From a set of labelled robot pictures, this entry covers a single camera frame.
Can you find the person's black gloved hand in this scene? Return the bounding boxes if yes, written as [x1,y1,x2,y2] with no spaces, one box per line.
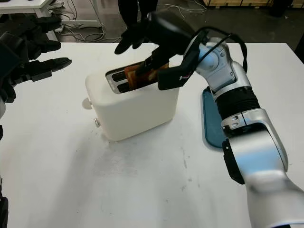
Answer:
[114,18,152,55]

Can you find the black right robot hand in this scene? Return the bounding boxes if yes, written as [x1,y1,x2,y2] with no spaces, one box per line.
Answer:
[136,10,195,75]

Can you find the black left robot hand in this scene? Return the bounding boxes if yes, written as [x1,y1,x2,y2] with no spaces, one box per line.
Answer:
[9,16,72,86]

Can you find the brown toast slice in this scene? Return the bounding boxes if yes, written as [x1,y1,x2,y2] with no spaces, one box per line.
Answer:
[124,62,170,92]

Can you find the standing person in black trousers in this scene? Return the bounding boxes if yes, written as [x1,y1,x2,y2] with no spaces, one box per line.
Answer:
[118,0,159,26]

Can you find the cream two-slot toaster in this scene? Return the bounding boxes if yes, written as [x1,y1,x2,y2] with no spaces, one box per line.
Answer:
[82,60,180,143]

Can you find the white background desk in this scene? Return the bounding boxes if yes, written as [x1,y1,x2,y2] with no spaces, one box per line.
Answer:
[0,0,104,28]

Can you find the wooden pallet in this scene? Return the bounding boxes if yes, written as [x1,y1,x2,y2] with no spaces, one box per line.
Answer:
[205,0,274,8]

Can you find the blue plastic tray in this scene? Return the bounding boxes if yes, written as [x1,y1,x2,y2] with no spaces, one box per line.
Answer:
[201,86,230,149]

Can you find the white floor cable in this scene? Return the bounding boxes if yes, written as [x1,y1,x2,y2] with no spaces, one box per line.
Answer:
[158,0,208,19]

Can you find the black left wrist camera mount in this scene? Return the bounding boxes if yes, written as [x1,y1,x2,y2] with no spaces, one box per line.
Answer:
[0,32,28,79]

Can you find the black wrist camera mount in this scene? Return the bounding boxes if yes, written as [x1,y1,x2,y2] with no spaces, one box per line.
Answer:
[0,32,28,79]
[156,30,208,91]

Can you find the tangled floor cables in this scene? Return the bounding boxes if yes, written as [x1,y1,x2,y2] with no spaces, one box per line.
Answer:
[60,26,122,43]

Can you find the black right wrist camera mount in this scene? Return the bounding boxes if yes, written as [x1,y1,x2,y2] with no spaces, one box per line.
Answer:
[156,30,208,91]

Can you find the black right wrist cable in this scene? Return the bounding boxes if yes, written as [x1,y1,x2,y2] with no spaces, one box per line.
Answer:
[194,25,248,75]

